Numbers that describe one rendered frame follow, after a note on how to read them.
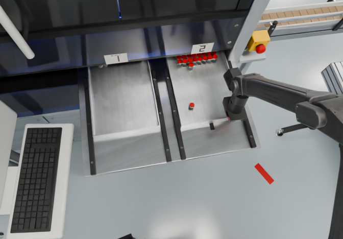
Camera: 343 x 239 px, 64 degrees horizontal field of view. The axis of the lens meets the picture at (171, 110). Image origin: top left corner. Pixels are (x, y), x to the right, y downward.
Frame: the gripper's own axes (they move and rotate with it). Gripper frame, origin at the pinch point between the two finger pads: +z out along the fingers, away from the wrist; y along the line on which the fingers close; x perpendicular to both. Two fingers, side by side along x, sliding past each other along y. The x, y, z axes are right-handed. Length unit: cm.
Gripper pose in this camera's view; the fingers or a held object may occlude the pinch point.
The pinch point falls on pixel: (230, 119)
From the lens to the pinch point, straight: 113.1
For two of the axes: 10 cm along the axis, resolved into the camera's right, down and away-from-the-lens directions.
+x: -9.8, 1.4, -1.1
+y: -1.8, -8.5, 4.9
